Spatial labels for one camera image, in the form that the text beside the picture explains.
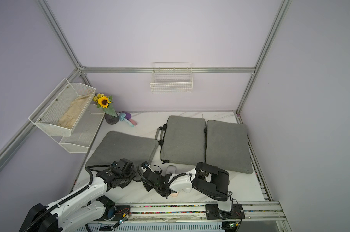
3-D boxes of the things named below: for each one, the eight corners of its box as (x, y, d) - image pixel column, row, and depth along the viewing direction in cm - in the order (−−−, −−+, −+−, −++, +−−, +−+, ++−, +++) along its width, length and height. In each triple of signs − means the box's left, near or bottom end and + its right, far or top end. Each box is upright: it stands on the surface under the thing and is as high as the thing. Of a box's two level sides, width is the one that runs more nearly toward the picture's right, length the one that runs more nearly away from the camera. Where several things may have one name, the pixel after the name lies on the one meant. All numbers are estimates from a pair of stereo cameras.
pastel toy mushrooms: (117, 119, 119) (116, 116, 116) (125, 113, 123) (123, 110, 121) (133, 128, 113) (132, 125, 110) (140, 121, 117) (139, 119, 114)
